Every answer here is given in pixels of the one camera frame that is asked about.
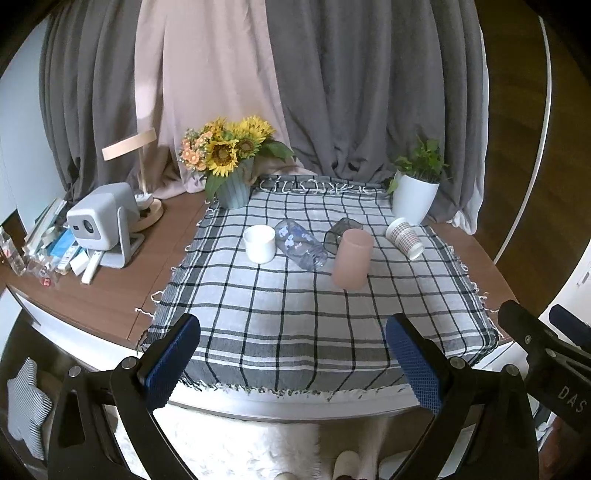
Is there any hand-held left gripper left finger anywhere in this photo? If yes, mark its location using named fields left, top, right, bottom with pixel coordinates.
left=47, top=313, right=202, bottom=480

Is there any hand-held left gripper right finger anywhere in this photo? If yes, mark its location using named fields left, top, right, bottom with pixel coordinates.
left=385, top=313, right=540, bottom=480

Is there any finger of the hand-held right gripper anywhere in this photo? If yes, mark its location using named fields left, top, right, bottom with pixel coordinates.
left=549, top=304, right=591, bottom=345
left=498, top=300, right=591, bottom=433

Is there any pink cup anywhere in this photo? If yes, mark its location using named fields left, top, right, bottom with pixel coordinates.
left=332, top=229, right=375, bottom=291

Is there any patterned paper cup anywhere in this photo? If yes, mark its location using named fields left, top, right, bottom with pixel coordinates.
left=385, top=217, right=425, bottom=260

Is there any white cup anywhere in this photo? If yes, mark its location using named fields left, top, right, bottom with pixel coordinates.
left=243, top=225, right=277, bottom=264

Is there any dark transparent glass cup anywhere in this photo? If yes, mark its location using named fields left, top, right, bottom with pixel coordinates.
left=323, top=218, right=364, bottom=256

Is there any white fluffy rug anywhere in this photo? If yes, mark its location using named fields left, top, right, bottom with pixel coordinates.
left=115, top=406, right=462, bottom=480

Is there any checked grey white tablecloth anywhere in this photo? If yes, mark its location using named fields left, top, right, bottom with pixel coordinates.
left=136, top=174, right=500, bottom=397

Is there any white slipper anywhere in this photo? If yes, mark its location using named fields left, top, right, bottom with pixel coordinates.
left=334, top=451, right=361, bottom=480

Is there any white remote control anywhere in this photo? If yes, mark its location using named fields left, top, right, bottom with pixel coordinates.
left=82, top=249, right=105, bottom=284

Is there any striped star cushion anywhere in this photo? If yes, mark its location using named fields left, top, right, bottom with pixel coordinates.
left=6, top=357, right=54, bottom=462

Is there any blue box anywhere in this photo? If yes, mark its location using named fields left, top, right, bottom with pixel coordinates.
left=46, top=228, right=78, bottom=269

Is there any grey projector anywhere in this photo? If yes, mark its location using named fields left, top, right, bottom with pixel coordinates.
left=66, top=182, right=145, bottom=269

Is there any white plant pot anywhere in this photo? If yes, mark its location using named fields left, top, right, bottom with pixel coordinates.
left=392, top=170, right=441, bottom=226

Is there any teal ribbed vase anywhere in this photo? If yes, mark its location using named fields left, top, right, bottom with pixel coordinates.
left=216, top=159, right=256, bottom=210

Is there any stack of books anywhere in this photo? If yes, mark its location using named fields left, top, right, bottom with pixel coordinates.
left=22, top=198, right=71, bottom=256

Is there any clear plastic bottle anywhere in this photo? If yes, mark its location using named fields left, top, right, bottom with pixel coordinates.
left=0, top=226, right=27, bottom=277

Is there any green potted plant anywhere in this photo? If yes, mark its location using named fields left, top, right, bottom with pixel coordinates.
left=387, top=136, right=451, bottom=195

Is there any sunflower bouquet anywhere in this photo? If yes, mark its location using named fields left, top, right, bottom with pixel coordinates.
left=178, top=115, right=296, bottom=201

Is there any wooden desk lamp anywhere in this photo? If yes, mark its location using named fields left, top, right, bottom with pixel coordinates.
left=102, top=128, right=165, bottom=232

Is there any grey curtain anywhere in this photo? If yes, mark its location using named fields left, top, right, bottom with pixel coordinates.
left=39, top=0, right=154, bottom=202
left=268, top=0, right=491, bottom=223

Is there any pink curtain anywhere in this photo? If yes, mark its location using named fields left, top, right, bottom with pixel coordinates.
left=134, top=0, right=297, bottom=195

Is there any white curved frame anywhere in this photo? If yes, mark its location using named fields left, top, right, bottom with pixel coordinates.
left=491, top=13, right=555, bottom=268

